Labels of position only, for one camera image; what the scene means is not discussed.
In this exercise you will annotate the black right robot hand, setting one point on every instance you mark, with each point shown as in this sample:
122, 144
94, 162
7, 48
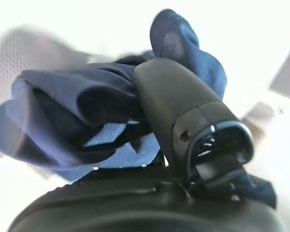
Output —
173, 101

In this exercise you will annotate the dark blue garment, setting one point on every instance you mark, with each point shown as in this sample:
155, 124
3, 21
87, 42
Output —
62, 96

